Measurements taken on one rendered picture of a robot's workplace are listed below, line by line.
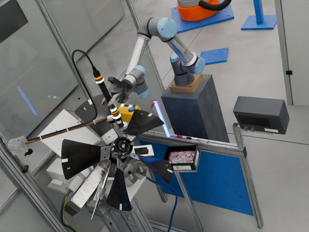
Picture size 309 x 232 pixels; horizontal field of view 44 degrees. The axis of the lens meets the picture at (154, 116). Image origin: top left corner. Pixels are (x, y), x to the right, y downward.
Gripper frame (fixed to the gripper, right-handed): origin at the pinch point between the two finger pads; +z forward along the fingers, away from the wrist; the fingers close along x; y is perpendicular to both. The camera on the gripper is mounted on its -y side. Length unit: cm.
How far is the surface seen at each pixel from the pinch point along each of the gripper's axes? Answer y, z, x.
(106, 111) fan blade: 12.2, -5.5, 10.1
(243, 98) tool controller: 23, -43, -59
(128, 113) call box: 41, -34, 25
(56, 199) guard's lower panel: 81, 26, 69
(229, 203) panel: 127, -41, -31
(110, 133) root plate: 21.8, 2.8, 5.1
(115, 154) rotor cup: 28.0, 12.2, -3.1
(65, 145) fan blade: 8.2, 28.5, 10.7
